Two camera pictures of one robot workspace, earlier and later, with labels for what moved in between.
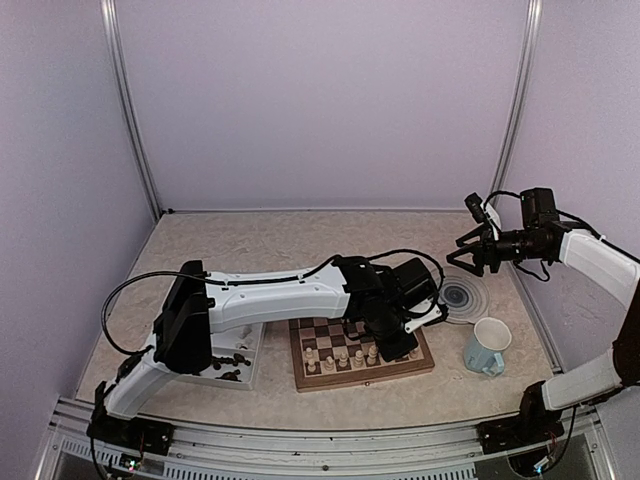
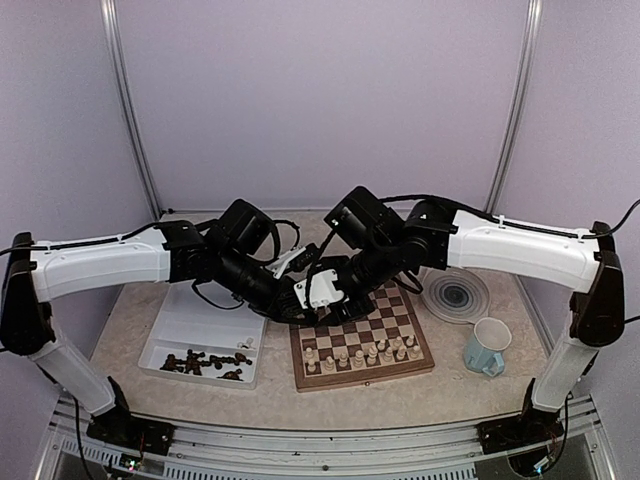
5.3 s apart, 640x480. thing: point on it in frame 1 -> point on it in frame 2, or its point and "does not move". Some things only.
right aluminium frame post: (523, 100) does not move
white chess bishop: (311, 363) does not move
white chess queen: (372, 355) does not move
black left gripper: (391, 353) -> (278, 304)
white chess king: (359, 360) does not move
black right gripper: (466, 247) -> (340, 314)
